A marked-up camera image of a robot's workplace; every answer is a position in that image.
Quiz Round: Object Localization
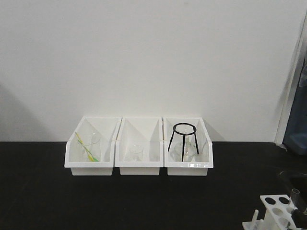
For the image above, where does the grey pegboard drying rack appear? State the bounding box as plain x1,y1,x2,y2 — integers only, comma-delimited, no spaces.
283,58,307,156

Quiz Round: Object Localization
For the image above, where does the glass beaker in left bin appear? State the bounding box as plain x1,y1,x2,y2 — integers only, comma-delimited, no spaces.
78,132,101,161

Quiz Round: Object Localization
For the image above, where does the glass beaker in bin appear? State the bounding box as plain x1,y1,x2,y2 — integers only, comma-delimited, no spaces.
78,132,101,161
127,144,145,161

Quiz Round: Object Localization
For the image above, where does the white test tube rack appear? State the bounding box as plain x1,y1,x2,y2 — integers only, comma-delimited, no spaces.
242,195,299,230

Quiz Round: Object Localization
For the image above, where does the right white storage bin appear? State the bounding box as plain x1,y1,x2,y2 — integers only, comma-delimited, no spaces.
163,117,213,176

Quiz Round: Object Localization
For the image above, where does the black wire tripod stand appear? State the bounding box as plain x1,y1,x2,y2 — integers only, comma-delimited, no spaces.
167,123,200,155

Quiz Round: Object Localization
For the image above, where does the left white storage bin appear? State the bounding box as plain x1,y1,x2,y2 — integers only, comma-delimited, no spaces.
64,116,122,176

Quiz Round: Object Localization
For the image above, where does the glass flask in right bin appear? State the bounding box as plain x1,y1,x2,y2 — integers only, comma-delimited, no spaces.
170,141,198,162

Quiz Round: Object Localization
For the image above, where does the yellow green stirring stick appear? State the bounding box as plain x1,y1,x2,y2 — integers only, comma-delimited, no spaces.
75,132,100,162

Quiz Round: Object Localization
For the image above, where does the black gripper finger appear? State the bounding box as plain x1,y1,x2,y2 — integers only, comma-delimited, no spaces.
291,207,307,230

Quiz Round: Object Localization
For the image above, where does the white storage bin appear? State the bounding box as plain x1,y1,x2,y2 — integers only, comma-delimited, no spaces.
163,117,213,176
64,116,122,176
115,117,164,175

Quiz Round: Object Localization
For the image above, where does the middle white storage bin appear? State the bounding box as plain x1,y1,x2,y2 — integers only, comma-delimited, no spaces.
115,117,164,175

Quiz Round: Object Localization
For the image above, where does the glass beaker in middle bin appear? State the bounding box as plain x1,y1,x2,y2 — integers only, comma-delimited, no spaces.
127,144,145,161

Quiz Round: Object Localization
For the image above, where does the clear glass test tube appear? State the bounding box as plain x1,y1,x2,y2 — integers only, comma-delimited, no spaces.
290,188,300,209

